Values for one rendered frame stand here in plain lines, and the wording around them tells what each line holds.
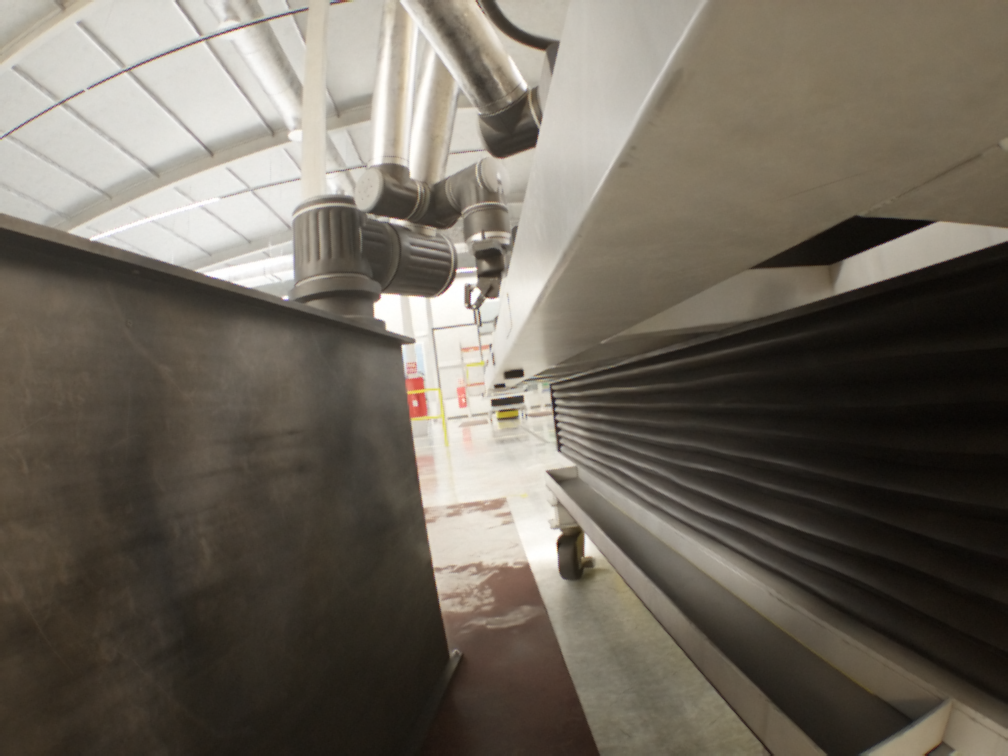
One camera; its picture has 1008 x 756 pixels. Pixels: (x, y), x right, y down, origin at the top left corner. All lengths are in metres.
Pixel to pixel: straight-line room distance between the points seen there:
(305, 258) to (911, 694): 1.29
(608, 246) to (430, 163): 1.24
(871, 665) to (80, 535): 0.74
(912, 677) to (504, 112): 0.94
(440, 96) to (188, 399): 1.11
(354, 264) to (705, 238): 1.04
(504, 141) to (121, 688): 0.95
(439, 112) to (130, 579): 1.30
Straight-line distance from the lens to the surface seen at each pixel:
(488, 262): 1.11
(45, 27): 13.36
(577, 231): 0.18
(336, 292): 1.15
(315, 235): 1.21
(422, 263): 1.35
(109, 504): 0.52
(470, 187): 1.16
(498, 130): 0.92
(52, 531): 0.48
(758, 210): 0.19
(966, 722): 0.50
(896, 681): 0.54
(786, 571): 0.69
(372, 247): 1.25
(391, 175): 1.17
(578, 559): 1.88
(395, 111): 1.24
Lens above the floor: 0.72
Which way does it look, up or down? 2 degrees up
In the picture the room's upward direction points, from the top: 8 degrees counter-clockwise
